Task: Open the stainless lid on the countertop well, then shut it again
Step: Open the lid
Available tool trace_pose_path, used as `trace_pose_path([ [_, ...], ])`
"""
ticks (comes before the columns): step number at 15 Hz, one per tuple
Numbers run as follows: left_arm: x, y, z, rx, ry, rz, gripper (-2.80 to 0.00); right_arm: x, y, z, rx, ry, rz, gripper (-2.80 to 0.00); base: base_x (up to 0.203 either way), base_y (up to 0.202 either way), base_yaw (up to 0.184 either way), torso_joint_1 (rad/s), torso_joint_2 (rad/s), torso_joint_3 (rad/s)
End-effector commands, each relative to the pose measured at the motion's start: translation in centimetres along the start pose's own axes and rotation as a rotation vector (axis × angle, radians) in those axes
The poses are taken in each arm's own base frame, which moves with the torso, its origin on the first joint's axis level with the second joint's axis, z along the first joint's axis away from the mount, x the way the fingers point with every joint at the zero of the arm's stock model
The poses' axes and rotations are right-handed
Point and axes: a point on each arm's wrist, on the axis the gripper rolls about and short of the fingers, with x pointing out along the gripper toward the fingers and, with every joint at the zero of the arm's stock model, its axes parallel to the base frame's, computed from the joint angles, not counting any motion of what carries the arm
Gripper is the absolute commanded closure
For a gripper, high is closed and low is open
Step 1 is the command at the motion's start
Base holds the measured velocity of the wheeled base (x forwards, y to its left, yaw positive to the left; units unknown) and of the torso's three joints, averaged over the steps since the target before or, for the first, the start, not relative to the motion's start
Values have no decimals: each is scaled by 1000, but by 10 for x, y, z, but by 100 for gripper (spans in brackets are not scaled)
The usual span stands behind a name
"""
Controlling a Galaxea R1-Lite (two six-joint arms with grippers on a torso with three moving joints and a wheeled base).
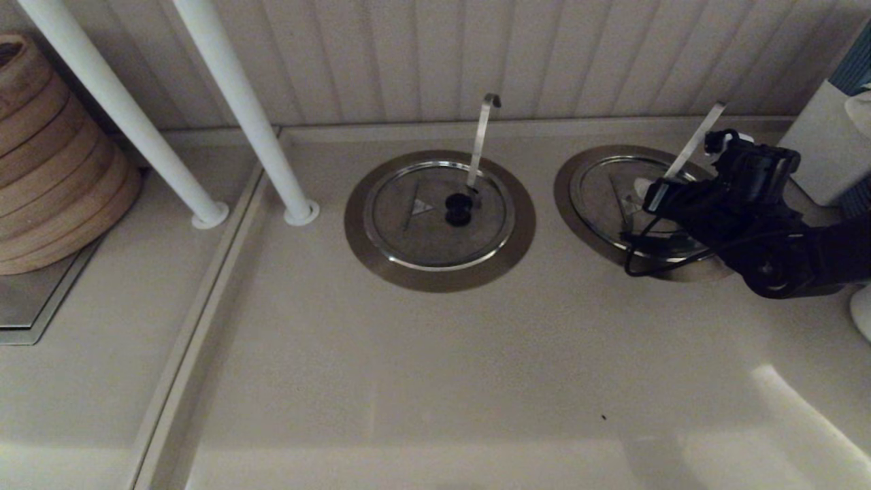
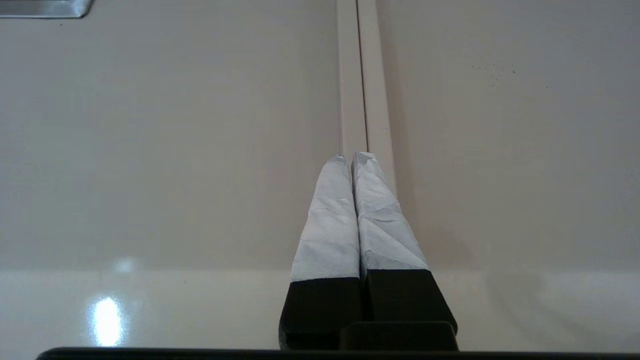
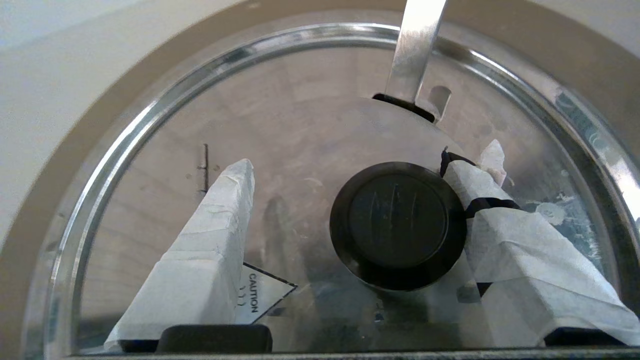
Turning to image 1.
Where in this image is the round steel hinged lid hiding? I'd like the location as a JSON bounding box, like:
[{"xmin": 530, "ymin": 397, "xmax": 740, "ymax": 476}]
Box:
[
  {"xmin": 570, "ymin": 155, "xmax": 715, "ymax": 263},
  {"xmin": 363, "ymin": 161, "xmax": 516, "ymax": 272}
]

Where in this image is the black rounded plastic object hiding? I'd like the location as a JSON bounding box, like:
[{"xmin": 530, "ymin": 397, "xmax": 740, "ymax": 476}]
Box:
[{"xmin": 444, "ymin": 193, "xmax": 475, "ymax": 227}]

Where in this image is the white rectangular box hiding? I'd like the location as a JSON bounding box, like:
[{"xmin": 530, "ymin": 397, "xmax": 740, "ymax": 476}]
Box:
[{"xmin": 778, "ymin": 80, "xmax": 871, "ymax": 207}]

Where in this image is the white rounded container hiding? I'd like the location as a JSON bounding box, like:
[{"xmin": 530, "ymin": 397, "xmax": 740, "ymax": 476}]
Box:
[{"xmin": 849, "ymin": 284, "xmax": 871, "ymax": 343}]

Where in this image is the teal striped container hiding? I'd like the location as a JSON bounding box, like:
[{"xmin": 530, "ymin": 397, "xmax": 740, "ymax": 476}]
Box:
[{"xmin": 829, "ymin": 24, "xmax": 871, "ymax": 96}]

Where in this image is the white round support pole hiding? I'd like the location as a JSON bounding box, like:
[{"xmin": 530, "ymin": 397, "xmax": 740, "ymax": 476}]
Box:
[
  {"xmin": 15, "ymin": 0, "xmax": 231, "ymax": 231},
  {"xmin": 170, "ymin": 0, "xmax": 321, "ymax": 227}
]

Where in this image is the bamboo steamer basket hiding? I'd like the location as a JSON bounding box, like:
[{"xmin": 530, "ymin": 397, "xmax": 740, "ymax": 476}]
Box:
[
  {"xmin": 0, "ymin": 102, "xmax": 93, "ymax": 188},
  {"xmin": 0, "ymin": 146, "xmax": 130, "ymax": 244},
  {"xmin": 0, "ymin": 71, "xmax": 72, "ymax": 156},
  {"xmin": 0, "ymin": 33, "xmax": 54, "ymax": 122},
  {"xmin": 0, "ymin": 170, "xmax": 144, "ymax": 276},
  {"xmin": 0, "ymin": 126, "xmax": 113, "ymax": 215}
]

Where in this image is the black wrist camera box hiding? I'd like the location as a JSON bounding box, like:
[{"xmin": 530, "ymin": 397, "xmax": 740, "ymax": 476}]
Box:
[{"xmin": 703, "ymin": 128, "xmax": 802, "ymax": 205}]

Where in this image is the left steel ladle handle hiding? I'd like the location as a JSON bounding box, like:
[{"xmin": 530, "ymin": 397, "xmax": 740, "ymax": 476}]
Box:
[{"xmin": 465, "ymin": 93, "xmax": 502, "ymax": 191}]

